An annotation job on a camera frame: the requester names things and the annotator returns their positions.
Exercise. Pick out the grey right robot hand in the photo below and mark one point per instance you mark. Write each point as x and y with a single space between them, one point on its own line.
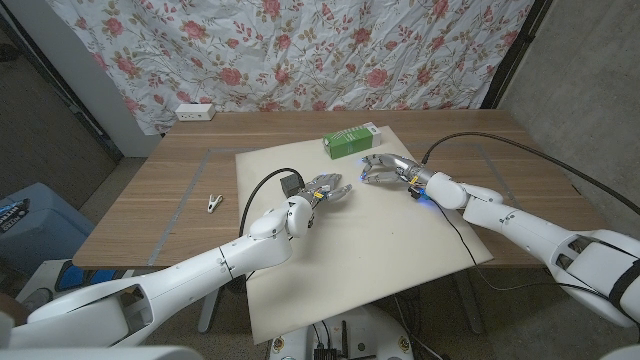
400 169

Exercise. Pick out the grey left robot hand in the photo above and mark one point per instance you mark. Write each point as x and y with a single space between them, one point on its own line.
325 190

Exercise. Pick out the cream foam board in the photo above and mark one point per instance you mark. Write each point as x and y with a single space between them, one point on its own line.
360 250

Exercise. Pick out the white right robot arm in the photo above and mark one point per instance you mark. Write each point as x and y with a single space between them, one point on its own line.
525 230

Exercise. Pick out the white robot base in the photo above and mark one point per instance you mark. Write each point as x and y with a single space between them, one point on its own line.
370 330

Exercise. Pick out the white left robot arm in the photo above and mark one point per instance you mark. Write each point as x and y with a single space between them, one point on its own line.
200 270

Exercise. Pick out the green straw package box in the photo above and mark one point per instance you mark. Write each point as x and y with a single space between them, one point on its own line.
347 142

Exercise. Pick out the dark grey embossed cube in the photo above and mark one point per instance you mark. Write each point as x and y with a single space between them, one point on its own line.
289 184

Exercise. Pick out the small white clip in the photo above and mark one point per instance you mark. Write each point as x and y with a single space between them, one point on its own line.
215 202

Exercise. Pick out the floral backdrop cloth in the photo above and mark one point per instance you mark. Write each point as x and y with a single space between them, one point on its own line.
300 50

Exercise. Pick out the white power strip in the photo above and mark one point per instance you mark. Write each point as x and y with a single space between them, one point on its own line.
195 112

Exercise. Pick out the grey metal table leg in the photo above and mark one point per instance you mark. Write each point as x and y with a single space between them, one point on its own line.
470 305
210 312

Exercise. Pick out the black backdrop stand pole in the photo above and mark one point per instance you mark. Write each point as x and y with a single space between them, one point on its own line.
520 50

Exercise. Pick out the white blue floor platform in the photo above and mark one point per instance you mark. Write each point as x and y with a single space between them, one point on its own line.
75 277

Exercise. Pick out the white robot torso edge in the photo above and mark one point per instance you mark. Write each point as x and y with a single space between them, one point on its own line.
100 353

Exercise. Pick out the blue plastic bin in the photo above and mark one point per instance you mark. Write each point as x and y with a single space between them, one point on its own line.
45 230

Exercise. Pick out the grey sneaker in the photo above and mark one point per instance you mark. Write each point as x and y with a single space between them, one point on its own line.
37 300

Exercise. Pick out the brown person leg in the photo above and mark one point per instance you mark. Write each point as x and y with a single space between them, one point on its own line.
12 310

